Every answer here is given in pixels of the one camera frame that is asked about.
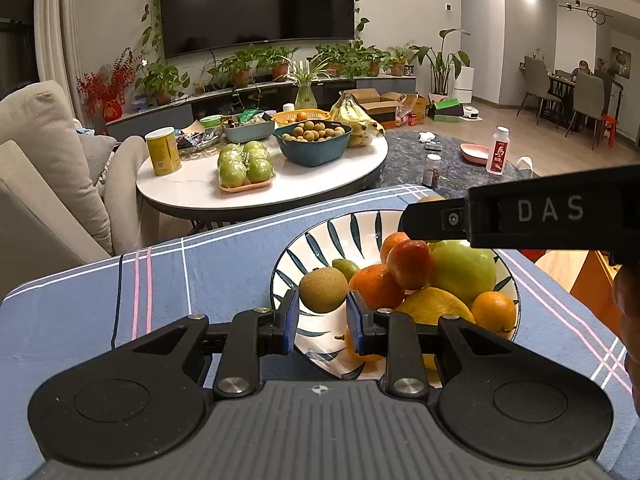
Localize spider plant in green vase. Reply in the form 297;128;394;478
285;57;332;109

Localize dark marble table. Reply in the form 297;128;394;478
370;130;541;201

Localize hanging vine plant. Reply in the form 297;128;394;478
349;0;372;42
141;0;174;62

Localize potted green plant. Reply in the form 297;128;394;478
350;42;391;77
260;45;301;82
387;45;412;77
207;45;262;89
135;62;191;107
315;42;352;78

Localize beige sofa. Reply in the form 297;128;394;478
0;80;151;306

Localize grey cushion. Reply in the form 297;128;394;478
77;132;119;187

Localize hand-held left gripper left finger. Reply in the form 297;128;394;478
117;290;302;399

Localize white bottle red label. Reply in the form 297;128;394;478
486;126;510;176

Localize tall plant in white pot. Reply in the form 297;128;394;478
410;29;474;104

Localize white round table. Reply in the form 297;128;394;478
136;132;390;221

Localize pack of green apples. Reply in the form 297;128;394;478
217;141;277;194

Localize dark television cabinet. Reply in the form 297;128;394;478
106;75;418;143

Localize red flower plant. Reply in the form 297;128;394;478
76;47;136;121

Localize glass spice jar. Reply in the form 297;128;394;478
423;153;442;187

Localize dark window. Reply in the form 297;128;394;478
0;0;39;97

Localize black cable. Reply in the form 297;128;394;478
111;255;124;352

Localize blue bowl of longans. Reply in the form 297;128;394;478
273;120;353;167

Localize teal basket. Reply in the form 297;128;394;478
222;117;276;144

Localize red plastic stool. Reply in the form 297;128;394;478
597;115;619;149

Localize green flat boxes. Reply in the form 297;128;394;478
427;100;467;122

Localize yellow lemon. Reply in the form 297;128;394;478
395;286;478;372

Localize open cardboard box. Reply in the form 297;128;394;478
404;93;432;124
360;92;408;129
342;88;382;116

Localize ring ceiling lamp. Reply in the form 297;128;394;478
559;0;614;27

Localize striped white bowl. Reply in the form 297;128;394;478
270;209;521;381

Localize small green fruit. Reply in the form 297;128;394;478
332;258;362;283

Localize dark snack bags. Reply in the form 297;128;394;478
176;127;224;157

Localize wall television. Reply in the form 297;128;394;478
160;0;357;59

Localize framed wall picture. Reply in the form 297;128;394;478
611;47;631;79

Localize orange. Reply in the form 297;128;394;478
380;231;411;264
348;264;406;311
471;291;517;338

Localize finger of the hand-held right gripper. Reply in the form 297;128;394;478
398;195;472;242

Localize yellow can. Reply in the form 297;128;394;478
145;127;181;177

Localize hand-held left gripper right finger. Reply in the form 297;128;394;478
346;290;524;398

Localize bunch of bananas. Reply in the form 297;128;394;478
330;91;386;148

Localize pink dish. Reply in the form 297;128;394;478
459;143;492;163

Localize orange basket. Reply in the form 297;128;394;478
272;108;321;127

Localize blue striped tablecloth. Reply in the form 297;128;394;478
0;185;640;480

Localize red apple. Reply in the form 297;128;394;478
386;240;435;291

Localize grey dining chair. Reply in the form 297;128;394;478
516;55;552;117
569;66;609;137

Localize person's right hand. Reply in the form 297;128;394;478
612;262;640;408

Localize brown round fruit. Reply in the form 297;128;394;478
299;267;349;313

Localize green apple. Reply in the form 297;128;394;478
430;240;497;305

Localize dark dining table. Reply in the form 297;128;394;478
546;72;577;127

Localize white curtain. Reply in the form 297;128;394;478
34;0;84;92

